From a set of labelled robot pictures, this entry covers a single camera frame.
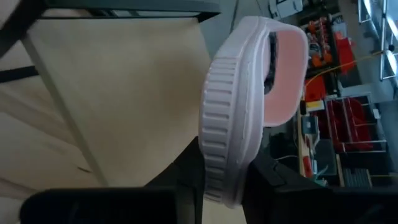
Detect white device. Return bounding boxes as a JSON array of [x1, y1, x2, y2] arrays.
[[269, 0, 304, 20]]

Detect red bins in wire rack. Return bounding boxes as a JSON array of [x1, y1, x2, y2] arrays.
[[325, 95, 388, 154]]

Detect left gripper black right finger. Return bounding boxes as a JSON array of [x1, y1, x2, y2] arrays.
[[242, 149, 398, 224]]

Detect black aluminium rig frame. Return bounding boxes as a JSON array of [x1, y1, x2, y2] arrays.
[[43, 0, 221, 23]]

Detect red box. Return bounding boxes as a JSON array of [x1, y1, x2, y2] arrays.
[[303, 76, 327, 102]]

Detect pink rubber slide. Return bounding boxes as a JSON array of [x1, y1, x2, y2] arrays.
[[198, 15, 310, 209]]

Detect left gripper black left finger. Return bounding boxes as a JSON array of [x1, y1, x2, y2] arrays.
[[20, 136, 208, 224]]

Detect yellow hanging cable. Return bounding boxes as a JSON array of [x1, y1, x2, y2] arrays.
[[303, 51, 386, 90]]

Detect wooden shelf with black frame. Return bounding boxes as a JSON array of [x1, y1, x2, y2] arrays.
[[0, 0, 109, 187]]

